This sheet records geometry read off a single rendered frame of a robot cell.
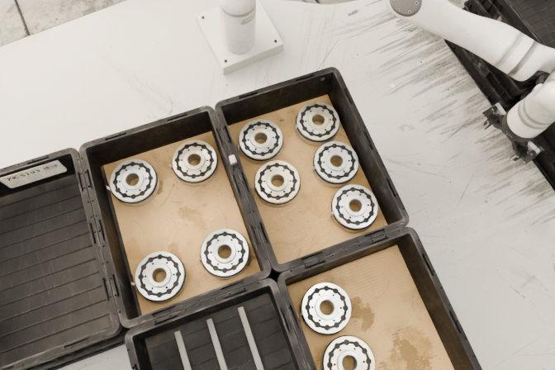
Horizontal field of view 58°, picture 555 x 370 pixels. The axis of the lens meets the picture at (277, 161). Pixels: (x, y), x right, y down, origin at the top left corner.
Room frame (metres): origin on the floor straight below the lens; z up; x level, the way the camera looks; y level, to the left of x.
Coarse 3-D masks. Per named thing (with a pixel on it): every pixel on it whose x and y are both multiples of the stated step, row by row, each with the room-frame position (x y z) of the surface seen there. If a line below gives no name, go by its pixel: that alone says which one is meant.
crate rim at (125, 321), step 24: (168, 120) 0.47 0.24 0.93; (216, 120) 0.48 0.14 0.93; (96, 144) 0.40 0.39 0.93; (96, 192) 0.29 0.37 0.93; (240, 192) 0.32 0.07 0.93; (96, 216) 0.24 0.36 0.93; (264, 264) 0.17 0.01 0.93; (120, 288) 0.11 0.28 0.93; (216, 288) 0.12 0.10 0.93; (120, 312) 0.07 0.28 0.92; (168, 312) 0.07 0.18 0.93
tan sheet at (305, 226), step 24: (288, 120) 0.54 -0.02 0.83; (288, 144) 0.48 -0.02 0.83; (360, 168) 0.43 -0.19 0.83; (312, 192) 0.36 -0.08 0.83; (264, 216) 0.30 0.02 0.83; (288, 216) 0.30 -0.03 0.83; (312, 216) 0.30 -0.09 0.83; (288, 240) 0.25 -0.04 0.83; (312, 240) 0.25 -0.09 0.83; (336, 240) 0.25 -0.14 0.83
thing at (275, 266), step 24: (312, 72) 0.62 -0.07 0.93; (336, 72) 0.62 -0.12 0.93; (240, 96) 0.54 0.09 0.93; (360, 120) 0.50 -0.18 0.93; (240, 168) 0.37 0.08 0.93; (384, 168) 0.39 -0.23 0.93; (408, 216) 0.29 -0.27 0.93; (264, 240) 0.22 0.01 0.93; (360, 240) 0.23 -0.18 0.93; (288, 264) 0.18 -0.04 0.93
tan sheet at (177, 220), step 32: (160, 160) 0.41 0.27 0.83; (160, 192) 0.34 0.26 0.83; (192, 192) 0.34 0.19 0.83; (224, 192) 0.35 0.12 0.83; (128, 224) 0.26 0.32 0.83; (160, 224) 0.26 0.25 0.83; (192, 224) 0.27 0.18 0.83; (224, 224) 0.27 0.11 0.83; (128, 256) 0.19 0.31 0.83; (192, 256) 0.20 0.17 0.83; (224, 256) 0.20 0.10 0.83; (192, 288) 0.13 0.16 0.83
